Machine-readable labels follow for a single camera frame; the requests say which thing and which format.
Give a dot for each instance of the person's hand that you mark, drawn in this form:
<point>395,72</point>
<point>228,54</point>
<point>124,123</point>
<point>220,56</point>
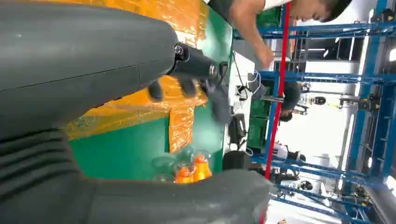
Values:
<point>266,56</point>

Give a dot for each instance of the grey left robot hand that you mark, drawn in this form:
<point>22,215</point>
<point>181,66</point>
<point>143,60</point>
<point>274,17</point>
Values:
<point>77,46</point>

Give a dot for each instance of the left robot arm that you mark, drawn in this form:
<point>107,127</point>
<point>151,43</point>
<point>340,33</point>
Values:
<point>31,160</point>

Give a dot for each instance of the red pole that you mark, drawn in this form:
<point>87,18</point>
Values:
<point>280,92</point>

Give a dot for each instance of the green crate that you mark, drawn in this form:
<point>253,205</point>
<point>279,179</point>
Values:
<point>256,133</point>
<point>269,17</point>
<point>260,108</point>

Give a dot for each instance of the background person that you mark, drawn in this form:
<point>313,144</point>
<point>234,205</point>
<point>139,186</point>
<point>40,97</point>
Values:
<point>290,95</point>

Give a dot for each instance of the black carry case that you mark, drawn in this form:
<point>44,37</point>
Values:
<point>236,160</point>

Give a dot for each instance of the yellow sheet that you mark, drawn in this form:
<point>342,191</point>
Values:
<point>182,130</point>

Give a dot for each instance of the green table mat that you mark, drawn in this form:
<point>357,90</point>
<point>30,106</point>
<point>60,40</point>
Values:
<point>123,154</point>

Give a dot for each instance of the orange plastic bottle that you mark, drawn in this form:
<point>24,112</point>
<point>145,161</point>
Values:
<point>202,169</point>
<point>162,164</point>
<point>184,177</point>

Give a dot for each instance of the blue metal rack frame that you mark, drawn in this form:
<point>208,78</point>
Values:
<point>383,108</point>

